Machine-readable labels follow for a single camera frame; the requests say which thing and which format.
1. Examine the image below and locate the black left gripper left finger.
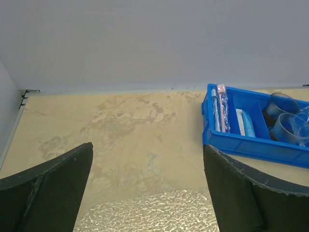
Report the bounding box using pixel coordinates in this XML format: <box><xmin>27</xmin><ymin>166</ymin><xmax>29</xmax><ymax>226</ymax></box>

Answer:
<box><xmin>0</xmin><ymin>143</ymin><xmax>93</xmax><ymax>232</ymax></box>

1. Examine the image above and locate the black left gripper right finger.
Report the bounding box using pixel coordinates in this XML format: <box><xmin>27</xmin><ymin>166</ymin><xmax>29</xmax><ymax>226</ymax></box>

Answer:
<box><xmin>203</xmin><ymin>145</ymin><xmax>309</xmax><ymax>232</ymax></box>

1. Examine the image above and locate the glass cup with brown band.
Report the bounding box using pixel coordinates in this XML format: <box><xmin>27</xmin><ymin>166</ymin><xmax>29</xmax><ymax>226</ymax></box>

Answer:
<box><xmin>262</xmin><ymin>92</ymin><xmax>300</xmax><ymax>128</ymax></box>

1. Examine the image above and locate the clear textured glass tray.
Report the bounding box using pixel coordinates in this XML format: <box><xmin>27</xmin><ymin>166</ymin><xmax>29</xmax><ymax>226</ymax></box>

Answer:
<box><xmin>74</xmin><ymin>189</ymin><xmax>219</xmax><ymax>232</ymax></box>

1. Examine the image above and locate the light blue toothpaste tube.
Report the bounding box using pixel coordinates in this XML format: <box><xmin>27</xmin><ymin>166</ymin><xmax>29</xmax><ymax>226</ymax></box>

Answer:
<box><xmin>242</xmin><ymin>111</ymin><xmax>255</xmax><ymax>138</ymax></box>

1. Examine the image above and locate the pink wrapped toothbrush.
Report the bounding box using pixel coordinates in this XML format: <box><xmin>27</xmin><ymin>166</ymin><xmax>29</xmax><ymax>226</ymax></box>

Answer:
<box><xmin>217</xmin><ymin>84</ymin><xmax>230</xmax><ymax>133</ymax></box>

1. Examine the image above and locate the white toothpaste tube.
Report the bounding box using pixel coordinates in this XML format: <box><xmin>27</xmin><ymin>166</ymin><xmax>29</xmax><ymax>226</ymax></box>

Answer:
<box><xmin>236</xmin><ymin>108</ymin><xmax>246</xmax><ymax>136</ymax></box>

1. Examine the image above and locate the blue wrapped toothbrush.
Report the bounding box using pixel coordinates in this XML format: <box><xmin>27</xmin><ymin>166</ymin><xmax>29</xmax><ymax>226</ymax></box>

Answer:
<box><xmin>211</xmin><ymin>88</ymin><xmax>221</xmax><ymax>131</ymax></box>

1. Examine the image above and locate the blue plastic divided bin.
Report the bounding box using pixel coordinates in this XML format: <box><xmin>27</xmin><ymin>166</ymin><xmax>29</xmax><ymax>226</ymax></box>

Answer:
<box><xmin>201</xmin><ymin>84</ymin><xmax>309</xmax><ymax>168</ymax></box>

